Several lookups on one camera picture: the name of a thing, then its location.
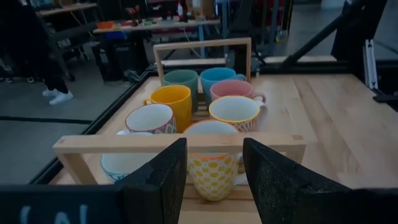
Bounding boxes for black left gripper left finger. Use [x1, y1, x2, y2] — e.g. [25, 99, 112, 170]
[0, 138, 188, 224]

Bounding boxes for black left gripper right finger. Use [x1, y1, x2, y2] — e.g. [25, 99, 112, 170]
[242, 138, 398, 224]

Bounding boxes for white mug teal rim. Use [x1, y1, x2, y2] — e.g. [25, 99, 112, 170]
[99, 129, 158, 183]

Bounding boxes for white mug yellow dots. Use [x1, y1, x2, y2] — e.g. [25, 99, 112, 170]
[182, 119, 249, 202]

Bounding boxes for patterned mug red rim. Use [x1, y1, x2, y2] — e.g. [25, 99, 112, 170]
[124, 103, 177, 135]

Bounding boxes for yellow faceted mug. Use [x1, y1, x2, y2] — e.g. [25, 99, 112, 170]
[143, 84, 193, 134]

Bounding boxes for white mug red floral pattern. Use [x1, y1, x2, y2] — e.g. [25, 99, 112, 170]
[208, 95, 268, 134]

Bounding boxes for pink faceted mug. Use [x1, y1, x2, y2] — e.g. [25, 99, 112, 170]
[210, 80, 267, 105]

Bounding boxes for blue faceted mug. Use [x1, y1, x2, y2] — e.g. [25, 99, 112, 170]
[200, 67, 247, 108]

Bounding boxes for teal green faceted mug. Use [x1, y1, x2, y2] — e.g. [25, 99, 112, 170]
[162, 68, 199, 113]

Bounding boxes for wooden mug rack tray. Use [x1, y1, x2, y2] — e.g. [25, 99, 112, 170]
[51, 37, 307, 224]

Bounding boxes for person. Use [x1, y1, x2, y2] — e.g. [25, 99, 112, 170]
[42, 55, 75, 106]

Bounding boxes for wooden top workbench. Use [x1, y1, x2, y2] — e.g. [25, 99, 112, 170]
[35, 2, 99, 17]
[92, 18, 222, 60]

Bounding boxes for black diagonal frame strut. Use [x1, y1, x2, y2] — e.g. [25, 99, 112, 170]
[279, 14, 346, 69]

